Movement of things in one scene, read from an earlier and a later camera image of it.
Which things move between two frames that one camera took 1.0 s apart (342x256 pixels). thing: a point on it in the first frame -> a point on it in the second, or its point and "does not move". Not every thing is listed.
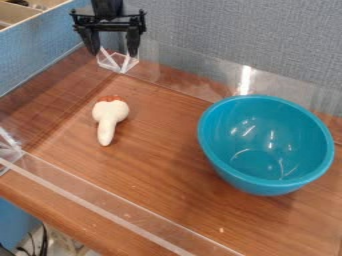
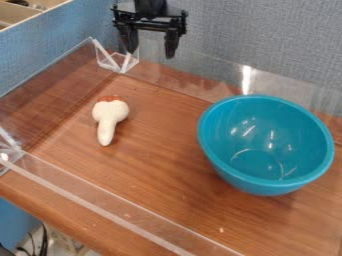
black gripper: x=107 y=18 -> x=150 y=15
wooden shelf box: x=17 y=11 does not move
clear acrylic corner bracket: x=116 y=62 does not move
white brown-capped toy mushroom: x=110 y=110 does not move
